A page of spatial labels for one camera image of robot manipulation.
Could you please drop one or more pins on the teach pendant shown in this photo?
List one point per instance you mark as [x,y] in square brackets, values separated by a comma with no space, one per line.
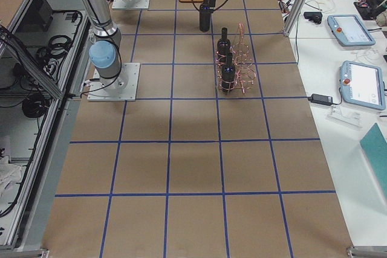
[350,31]
[362,85]

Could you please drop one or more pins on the copper wire bottle basket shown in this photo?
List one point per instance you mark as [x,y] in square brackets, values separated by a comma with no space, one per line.
[245,76]

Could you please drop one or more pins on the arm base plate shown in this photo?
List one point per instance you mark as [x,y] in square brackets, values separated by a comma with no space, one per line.
[130,4]
[124,87]

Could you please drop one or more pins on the clear acrylic stand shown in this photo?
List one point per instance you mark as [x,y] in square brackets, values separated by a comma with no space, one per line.
[349,118]

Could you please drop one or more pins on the teal folder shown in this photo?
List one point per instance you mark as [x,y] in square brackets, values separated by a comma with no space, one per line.
[374,147]

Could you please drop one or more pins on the teach pendant near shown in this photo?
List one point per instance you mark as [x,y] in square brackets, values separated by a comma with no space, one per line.
[362,85]

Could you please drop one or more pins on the black power adapter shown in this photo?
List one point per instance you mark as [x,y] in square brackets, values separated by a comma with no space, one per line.
[321,99]

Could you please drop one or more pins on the dark wine bottle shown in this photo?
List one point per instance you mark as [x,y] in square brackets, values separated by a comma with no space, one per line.
[223,44]
[205,16]
[228,71]

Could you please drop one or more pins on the teach pendant far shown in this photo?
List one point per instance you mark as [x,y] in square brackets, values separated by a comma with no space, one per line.
[350,31]

